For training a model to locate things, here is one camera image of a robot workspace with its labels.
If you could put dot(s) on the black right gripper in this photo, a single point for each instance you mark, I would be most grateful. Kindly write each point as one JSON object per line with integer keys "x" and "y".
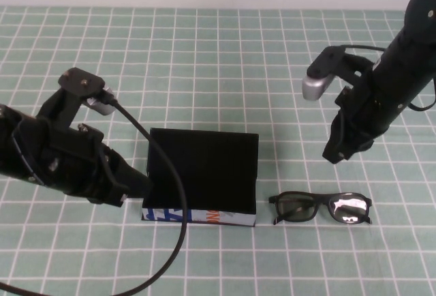
{"x": 354, "y": 122}

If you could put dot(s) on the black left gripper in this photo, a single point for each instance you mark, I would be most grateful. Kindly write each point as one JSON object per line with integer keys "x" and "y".
{"x": 75, "y": 163}

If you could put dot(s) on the black printed glasses case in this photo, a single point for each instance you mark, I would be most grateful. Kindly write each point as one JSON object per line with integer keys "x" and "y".
{"x": 214, "y": 166}

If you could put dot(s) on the black frame glasses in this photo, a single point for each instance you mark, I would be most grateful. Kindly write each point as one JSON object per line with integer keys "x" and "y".
{"x": 293, "y": 207}

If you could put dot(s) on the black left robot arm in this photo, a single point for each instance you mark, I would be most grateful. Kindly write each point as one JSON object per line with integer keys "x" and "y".
{"x": 17, "y": 146}

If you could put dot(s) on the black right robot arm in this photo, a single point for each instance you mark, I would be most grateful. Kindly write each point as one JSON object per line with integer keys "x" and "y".
{"x": 402, "y": 71}

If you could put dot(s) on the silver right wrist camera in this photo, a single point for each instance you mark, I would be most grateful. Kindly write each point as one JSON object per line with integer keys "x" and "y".
{"x": 315, "y": 88}

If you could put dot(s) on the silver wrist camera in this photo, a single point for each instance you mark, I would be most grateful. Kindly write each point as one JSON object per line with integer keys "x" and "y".
{"x": 102, "y": 106}
{"x": 315, "y": 88}

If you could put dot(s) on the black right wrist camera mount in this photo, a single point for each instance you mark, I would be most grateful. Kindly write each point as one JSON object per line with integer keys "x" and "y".
{"x": 328, "y": 59}

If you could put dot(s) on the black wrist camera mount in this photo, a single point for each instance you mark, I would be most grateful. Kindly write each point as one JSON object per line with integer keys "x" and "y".
{"x": 328, "y": 59}
{"x": 80, "y": 81}

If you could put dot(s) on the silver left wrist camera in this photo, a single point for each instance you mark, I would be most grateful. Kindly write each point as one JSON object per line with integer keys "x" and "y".
{"x": 102, "y": 106}

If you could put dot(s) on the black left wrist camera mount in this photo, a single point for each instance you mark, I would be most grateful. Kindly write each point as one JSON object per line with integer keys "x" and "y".
{"x": 80, "y": 81}

